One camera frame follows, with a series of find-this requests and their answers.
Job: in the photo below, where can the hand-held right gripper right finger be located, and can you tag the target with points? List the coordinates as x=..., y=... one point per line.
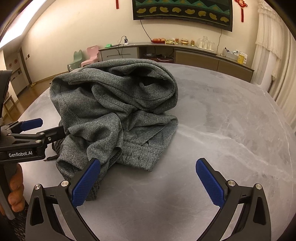
x=209, y=183

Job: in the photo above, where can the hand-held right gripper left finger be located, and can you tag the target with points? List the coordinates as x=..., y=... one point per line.
x=86, y=183

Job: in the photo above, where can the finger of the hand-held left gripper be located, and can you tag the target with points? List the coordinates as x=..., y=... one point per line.
x=32, y=123
x=54, y=134

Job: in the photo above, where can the grey knit hoodie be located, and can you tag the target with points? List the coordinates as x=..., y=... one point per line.
x=111, y=102

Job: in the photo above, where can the person's left hand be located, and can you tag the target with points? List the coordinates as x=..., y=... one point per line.
x=17, y=187

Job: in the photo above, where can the wooden chair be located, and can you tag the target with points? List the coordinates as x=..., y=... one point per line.
x=8, y=104

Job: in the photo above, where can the wooden door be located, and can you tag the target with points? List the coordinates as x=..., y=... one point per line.
x=25, y=67

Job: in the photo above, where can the person's grey knit clothing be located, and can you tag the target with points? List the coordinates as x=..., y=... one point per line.
x=16, y=228

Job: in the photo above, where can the green plastic child chair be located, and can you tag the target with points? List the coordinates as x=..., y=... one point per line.
x=77, y=61

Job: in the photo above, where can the pink plastic child chair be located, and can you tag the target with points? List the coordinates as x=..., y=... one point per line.
x=91, y=56

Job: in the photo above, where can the green plastic item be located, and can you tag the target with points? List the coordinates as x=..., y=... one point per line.
x=111, y=45

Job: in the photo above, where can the long grey brown sideboard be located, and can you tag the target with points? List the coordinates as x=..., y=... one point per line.
x=196, y=58

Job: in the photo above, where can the yellow box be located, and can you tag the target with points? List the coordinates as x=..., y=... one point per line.
x=242, y=58

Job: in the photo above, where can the white storage basket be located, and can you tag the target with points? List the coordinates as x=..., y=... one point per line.
x=230, y=55

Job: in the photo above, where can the clear glass cup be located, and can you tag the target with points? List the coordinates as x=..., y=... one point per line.
x=199, y=43
x=210, y=44
x=204, y=41

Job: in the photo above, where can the red plate of fruit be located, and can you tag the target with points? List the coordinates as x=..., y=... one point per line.
x=158, y=40

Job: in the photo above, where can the burger shaped container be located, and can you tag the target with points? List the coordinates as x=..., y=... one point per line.
x=185, y=41

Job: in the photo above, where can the white curtain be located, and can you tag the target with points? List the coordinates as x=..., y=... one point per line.
x=281, y=58

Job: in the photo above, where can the red hanging tassel ornament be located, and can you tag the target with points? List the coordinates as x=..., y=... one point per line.
x=117, y=3

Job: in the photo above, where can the gold gift box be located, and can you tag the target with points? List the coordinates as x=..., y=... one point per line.
x=170, y=42

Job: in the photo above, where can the red knot ornament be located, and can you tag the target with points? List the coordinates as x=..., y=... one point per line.
x=241, y=7

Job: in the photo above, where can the dark patterned wall tapestry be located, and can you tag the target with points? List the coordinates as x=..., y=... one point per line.
x=182, y=9

